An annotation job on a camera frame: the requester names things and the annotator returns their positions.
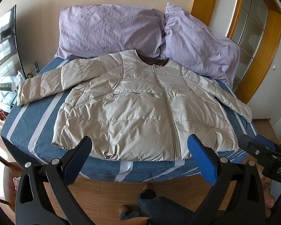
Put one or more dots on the beige quilted puffer jacket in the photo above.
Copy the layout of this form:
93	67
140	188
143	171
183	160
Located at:
135	112

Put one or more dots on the wooden glass-panel door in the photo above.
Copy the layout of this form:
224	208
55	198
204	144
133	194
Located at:
253	35

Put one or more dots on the person's jeans leg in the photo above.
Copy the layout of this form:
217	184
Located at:
131	219
159	206

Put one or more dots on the person's right hand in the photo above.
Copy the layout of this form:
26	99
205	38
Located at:
270	204

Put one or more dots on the brown shoe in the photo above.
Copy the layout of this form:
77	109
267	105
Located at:
125	209
149	188

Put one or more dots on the blue striped bed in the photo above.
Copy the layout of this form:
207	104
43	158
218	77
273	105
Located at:
32	126

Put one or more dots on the lilac wrinkled pillow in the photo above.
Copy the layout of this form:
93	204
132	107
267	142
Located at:
107	30
196	44

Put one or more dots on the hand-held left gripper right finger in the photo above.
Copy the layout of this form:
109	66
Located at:
201	155

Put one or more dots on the black flat television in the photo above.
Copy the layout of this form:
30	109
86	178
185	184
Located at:
3	51

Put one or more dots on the dark wooden chair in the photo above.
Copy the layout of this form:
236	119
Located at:
0	185

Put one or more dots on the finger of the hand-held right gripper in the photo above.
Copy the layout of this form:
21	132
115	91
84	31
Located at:
250	145

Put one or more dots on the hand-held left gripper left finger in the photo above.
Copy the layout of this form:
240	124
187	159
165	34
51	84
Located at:
81	151

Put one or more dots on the clear plastic bag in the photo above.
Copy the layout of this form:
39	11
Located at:
18	78

